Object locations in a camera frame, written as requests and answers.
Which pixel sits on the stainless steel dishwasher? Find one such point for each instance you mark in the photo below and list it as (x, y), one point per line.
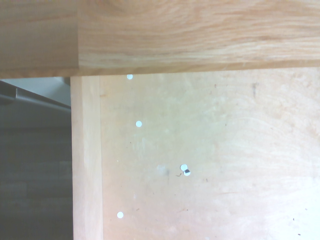
(35, 150)

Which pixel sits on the large wooden drawer white front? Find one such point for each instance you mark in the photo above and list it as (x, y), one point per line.
(200, 155)

